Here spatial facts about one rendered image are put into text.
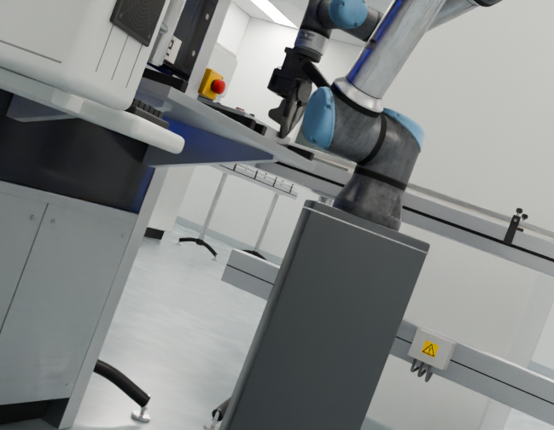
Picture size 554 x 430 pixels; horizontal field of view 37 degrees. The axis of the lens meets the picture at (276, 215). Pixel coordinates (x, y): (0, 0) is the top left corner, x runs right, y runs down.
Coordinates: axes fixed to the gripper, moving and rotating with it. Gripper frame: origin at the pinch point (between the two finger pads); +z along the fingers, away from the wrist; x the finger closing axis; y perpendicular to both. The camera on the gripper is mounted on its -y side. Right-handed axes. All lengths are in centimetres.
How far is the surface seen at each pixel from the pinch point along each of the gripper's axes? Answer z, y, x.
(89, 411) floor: 91, 42, -28
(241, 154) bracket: 8.0, 9.0, 0.5
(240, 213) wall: 46, 405, -796
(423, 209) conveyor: 2, -15, -82
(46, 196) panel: 32, 35, 30
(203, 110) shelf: 4.6, -5.3, 46.8
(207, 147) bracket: 8.9, 18.3, 0.5
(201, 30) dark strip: -19.1, 34.5, -4.0
